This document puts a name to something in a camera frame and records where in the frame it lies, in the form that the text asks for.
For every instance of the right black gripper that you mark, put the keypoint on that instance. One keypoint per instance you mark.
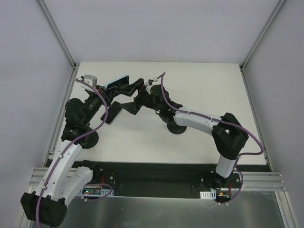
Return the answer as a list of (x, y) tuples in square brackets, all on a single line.
[(139, 100)]

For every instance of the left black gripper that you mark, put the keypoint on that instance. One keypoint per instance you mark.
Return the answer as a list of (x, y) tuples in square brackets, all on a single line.
[(109, 94)]

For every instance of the black phone stand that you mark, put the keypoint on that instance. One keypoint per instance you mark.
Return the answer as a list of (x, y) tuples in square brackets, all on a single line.
[(89, 141), (172, 126)]

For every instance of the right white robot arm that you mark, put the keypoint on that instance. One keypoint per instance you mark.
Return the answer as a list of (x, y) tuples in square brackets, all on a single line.
[(227, 135)]

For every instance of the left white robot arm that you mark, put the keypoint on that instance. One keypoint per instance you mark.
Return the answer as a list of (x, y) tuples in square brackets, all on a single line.
[(49, 201)]

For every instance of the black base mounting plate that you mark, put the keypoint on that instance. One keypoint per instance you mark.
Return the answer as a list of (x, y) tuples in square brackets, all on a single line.
[(155, 180)]

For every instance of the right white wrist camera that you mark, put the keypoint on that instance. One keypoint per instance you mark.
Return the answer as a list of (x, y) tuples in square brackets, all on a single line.
[(149, 84)]

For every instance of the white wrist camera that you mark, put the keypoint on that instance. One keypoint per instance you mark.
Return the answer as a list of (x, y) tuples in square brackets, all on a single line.
[(149, 84), (90, 80)]

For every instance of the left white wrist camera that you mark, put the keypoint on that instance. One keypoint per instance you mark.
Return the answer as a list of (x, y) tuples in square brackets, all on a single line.
[(90, 80)]

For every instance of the left aluminium frame post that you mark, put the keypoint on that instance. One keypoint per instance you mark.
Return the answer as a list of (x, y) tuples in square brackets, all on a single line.
[(56, 33)]

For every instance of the aluminium frame post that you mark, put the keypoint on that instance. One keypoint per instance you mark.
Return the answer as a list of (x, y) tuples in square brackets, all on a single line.
[(269, 22), (56, 33)]

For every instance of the left white cable duct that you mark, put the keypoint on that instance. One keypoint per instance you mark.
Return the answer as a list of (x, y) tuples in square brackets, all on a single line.
[(94, 192)]

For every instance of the white cable duct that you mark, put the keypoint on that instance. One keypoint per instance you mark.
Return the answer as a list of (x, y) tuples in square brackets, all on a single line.
[(209, 195), (94, 192)]

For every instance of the right white cable duct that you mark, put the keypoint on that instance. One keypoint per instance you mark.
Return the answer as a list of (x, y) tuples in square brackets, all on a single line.
[(209, 195)]

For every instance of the right aluminium frame post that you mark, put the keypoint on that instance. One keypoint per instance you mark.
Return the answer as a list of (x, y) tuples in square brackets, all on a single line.
[(269, 22)]

